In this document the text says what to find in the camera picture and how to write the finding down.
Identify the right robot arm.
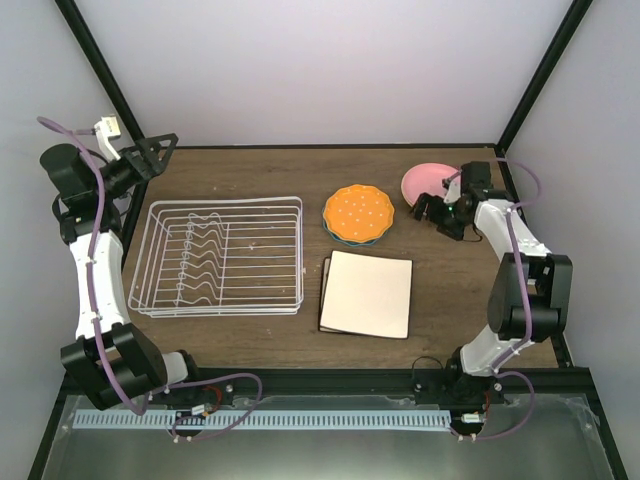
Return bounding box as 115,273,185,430
411,161,573,403

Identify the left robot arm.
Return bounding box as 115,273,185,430
40,133,205,410

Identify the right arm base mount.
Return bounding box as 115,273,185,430
411,370,497,409

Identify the black front frame rail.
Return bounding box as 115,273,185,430
64,367,591,401

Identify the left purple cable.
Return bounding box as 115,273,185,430
36,116,264,445

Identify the slotted cable duct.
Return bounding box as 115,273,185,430
73,409,451,432

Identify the square floral plate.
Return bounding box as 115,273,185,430
318,256,333,333

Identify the orange dotted scalloped plate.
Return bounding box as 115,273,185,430
322,184,395,242

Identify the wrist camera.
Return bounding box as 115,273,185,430
442,171,461,204
93,115,121,161

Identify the white wire dish rack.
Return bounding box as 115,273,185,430
128,196,304,318

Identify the cream square plate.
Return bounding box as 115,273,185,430
321,250,413,339

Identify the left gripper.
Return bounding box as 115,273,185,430
92,134,180,200

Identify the pink round plate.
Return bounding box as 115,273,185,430
400,163,459,197

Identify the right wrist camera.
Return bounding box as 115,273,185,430
442,171,461,204

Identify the teal dotted plate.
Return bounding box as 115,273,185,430
322,221,384,247

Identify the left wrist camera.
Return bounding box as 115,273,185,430
93,115,121,161

